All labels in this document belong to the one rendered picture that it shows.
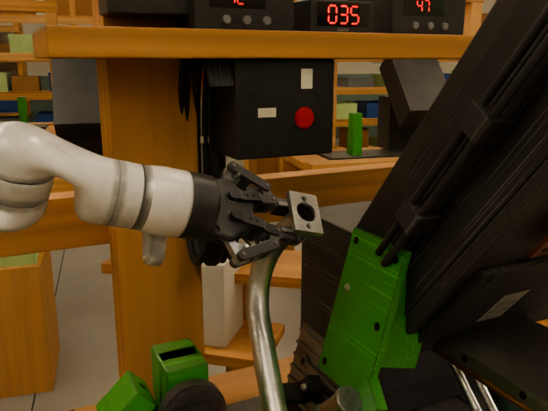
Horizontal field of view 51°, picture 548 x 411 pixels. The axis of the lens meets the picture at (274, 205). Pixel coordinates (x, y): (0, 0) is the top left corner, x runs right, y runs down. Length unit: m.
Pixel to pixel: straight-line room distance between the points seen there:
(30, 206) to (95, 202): 0.06
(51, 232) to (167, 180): 0.46
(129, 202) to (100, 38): 0.27
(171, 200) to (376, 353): 0.33
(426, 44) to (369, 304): 0.47
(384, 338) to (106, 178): 0.39
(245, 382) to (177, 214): 0.64
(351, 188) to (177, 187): 0.66
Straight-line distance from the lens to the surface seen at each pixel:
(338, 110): 8.20
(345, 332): 0.81
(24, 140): 0.57
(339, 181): 1.20
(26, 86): 7.64
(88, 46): 0.79
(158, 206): 0.60
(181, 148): 0.95
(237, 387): 1.18
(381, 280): 0.75
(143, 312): 1.01
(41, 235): 1.03
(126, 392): 0.69
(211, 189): 0.62
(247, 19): 0.88
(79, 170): 0.58
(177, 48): 0.82
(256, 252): 0.64
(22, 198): 0.58
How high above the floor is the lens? 1.50
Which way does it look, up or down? 14 degrees down
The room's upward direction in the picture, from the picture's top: straight up
